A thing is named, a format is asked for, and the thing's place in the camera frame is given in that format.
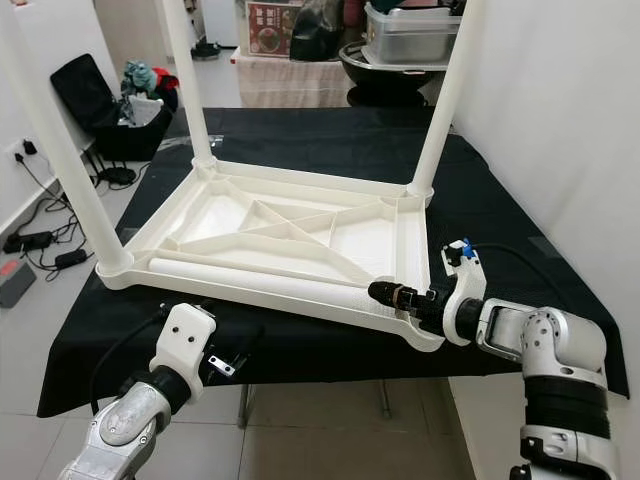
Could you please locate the beige cloth covered stand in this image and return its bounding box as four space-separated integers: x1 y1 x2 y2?
238 50 351 108

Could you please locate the black tablecloth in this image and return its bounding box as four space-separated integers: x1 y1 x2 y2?
38 105 631 419

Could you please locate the white shelf board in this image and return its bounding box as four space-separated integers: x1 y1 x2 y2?
360 60 456 73

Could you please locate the grey box with red label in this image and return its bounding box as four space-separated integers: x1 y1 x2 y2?
0 258 36 309

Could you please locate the white plastic packet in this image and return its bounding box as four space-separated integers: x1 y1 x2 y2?
125 95 163 126

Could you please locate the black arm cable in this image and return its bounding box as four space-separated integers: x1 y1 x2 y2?
90 310 176 411
458 238 586 311

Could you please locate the grey metal table frame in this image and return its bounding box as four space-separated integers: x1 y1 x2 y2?
238 380 393 429

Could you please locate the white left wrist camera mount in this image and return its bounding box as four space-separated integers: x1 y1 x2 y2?
150 303 218 401

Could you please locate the black open suitcase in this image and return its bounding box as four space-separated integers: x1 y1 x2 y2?
50 55 176 161

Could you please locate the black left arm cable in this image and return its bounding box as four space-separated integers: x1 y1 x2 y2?
90 310 176 411

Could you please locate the black plastic bag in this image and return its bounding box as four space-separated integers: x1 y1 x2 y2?
290 0 346 61

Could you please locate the large black wok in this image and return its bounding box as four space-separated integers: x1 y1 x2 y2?
338 42 446 106

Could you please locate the storage box with orange lid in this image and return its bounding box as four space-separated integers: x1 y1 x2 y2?
245 0 301 58

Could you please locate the teal cloth bundle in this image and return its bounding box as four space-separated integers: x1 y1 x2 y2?
122 60 159 93

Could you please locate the clear grey storage box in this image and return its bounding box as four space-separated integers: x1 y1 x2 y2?
363 5 461 66

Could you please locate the black power strip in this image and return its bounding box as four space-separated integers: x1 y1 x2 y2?
5 232 53 251

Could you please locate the white wall socket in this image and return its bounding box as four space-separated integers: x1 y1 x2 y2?
10 138 41 161

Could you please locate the black oval device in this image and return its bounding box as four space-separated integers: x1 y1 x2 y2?
98 168 136 186

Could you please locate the white plastic table leg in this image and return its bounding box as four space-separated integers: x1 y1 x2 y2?
148 255 401 316
407 0 488 196
158 0 218 166
0 10 133 276

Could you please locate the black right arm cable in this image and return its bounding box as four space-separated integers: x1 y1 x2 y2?
458 238 586 311

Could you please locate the white plastic table top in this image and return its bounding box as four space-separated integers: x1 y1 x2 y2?
95 160 446 353

